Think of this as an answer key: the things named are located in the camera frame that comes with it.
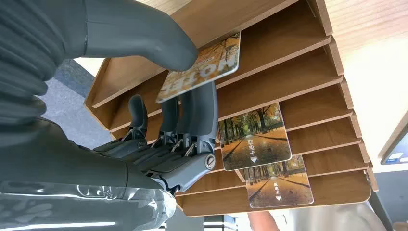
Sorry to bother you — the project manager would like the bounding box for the ribbed grey right arm sleeve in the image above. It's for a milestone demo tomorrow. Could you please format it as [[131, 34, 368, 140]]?
[[0, 0, 70, 145]]

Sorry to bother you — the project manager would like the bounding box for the person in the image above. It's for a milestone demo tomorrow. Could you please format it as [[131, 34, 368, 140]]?
[[247, 201, 388, 231]]

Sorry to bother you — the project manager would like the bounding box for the large autumn avenue key card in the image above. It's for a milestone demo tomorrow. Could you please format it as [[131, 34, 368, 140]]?
[[217, 103, 293, 172]]

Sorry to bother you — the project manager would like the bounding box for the wooden tiered card rack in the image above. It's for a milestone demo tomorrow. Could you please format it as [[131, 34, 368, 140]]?
[[84, 0, 380, 218]]

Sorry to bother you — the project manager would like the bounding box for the small autumn avenue key card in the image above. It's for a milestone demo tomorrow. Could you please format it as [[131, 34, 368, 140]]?
[[242, 155, 315, 209]]

